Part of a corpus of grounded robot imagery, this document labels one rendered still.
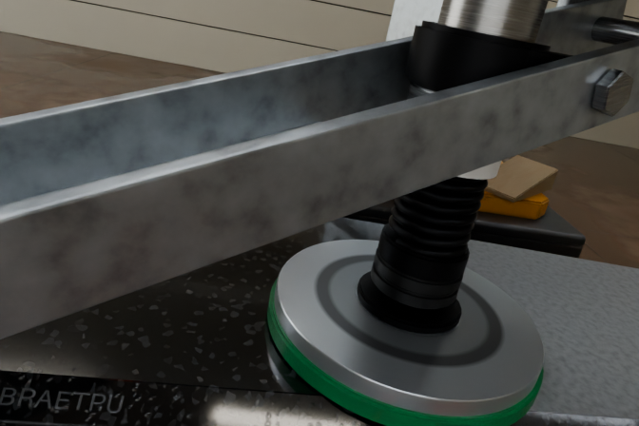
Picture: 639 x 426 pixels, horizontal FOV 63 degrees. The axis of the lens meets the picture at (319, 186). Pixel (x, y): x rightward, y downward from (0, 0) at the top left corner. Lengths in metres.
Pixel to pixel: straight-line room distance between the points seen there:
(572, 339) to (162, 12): 6.22
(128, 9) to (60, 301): 6.43
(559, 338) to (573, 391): 0.07
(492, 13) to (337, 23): 5.99
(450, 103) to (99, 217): 0.18
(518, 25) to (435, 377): 0.23
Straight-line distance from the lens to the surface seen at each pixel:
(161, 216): 0.22
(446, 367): 0.38
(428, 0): 1.18
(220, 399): 0.36
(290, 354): 0.38
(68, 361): 0.38
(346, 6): 6.32
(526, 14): 0.35
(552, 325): 0.54
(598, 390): 0.48
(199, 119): 0.33
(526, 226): 1.12
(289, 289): 0.41
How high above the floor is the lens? 1.09
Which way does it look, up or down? 20 degrees down
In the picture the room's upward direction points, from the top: 11 degrees clockwise
